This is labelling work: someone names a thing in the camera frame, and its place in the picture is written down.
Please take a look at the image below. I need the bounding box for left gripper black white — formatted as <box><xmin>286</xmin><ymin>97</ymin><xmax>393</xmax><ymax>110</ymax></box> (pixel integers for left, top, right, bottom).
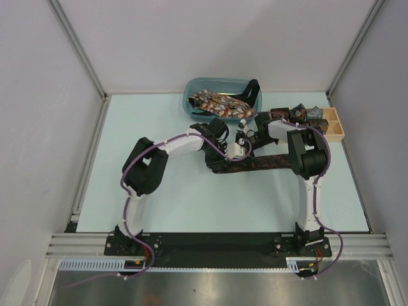
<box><xmin>203</xmin><ymin>143</ymin><xmax>231</xmax><ymax>171</ymax></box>

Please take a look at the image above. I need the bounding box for dark orange floral tie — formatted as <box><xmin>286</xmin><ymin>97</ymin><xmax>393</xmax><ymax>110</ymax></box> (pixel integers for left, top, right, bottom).
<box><xmin>208</xmin><ymin>154</ymin><xmax>291</xmax><ymax>174</ymax></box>

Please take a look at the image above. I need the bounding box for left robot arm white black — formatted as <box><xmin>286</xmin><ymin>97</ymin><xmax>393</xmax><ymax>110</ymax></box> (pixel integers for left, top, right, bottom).
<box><xmin>113</xmin><ymin>119</ymin><xmax>253</xmax><ymax>255</ymax></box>

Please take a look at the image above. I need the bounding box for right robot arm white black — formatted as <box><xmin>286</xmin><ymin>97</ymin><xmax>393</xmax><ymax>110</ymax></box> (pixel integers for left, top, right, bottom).
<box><xmin>236</xmin><ymin>112</ymin><xmax>331</xmax><ymax>256</ymax></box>

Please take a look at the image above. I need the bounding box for pile of patterned ties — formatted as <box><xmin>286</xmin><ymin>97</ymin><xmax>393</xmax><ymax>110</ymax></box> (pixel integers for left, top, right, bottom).
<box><xmin>187</xmin><ymin>90</ymin><xmax>256</xmax><ymax>119</ymax></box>

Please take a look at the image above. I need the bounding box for rolled dark blue tie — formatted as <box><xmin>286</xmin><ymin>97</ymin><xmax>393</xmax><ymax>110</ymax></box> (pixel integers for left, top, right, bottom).
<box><xmin>288</xmin><ymin>103</ymin><xmax>307</xmax><ymax>124</ymax></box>

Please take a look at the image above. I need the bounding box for blue plastic basin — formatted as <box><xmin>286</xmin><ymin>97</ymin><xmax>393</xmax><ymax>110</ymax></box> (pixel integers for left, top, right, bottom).
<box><xmin>182</xmin><ymin>78</ymin><xmax>262</xmax><ymax>122</ymax></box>

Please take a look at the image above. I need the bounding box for rolled grey tie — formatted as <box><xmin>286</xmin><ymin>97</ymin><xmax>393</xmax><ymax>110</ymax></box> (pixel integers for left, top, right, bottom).
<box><xmin>306</xmin><ymin>106</ymin><xmax>324</xmax><ymax>121</ymax></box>

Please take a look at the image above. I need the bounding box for rolled brown blue tie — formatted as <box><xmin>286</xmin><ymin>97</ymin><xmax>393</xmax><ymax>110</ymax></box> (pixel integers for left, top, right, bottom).
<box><xmin>309</xmin><ymin>119</ymin><xmax>329</xmax><ymax>135</ymax></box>

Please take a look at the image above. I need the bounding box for wooden compartment tray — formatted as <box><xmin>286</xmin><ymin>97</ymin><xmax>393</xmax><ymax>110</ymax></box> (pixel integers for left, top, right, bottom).
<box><xmin>269</xmin><ymin>107</ymin><xmax>346</xmax><ymax>144</ymax></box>

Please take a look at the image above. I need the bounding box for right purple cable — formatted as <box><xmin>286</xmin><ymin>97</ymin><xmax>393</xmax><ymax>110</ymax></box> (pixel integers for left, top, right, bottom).
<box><xmin>251</xmin><ymin>111</ymin><xmax>344</xmax><ymax>281</ymax></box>

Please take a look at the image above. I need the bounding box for purple cable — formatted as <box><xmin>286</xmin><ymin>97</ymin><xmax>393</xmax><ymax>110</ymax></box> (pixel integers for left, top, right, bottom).
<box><xmin>251</xmin><ymin>111</ymin><xmax>344</xmax><ymax>281</ymax></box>
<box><xmin>63</xmin><ymin>132</ymin><xmax>252</xmax><ymax>288</ymax></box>

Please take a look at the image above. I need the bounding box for black strap in basin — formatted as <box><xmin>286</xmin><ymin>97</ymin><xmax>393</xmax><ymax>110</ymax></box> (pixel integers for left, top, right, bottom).
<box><xmin>238</xmin><ymin>78</ymin><xmax>261</xmax><ymax>111</ymax></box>

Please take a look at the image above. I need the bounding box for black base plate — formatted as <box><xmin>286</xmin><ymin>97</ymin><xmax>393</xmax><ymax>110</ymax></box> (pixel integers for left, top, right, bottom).
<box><xmin>104</xmin><ymin>231</ymin><xmax>332</xmax><ymax>269</ymax></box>

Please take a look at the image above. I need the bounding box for white cable duct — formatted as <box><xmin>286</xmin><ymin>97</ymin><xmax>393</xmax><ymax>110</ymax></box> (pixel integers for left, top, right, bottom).
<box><xmin>59</xmin><ymin>259</ymin><xmax>306</xmax><ymax>273</ymax></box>

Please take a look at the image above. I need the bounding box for aluminium frame rail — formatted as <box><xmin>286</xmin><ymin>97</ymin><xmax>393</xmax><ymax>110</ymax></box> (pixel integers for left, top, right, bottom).
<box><xmin>46</xmin><ymin>233</ymin><xmax>393</xmax><ymax>260</ymax></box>

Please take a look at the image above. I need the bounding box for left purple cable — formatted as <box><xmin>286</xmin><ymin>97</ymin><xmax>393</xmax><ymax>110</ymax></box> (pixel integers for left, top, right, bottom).
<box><xmin>63</xmin><ymin>132</ymin><xmax>252</xmax><ymax>288</ymax></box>

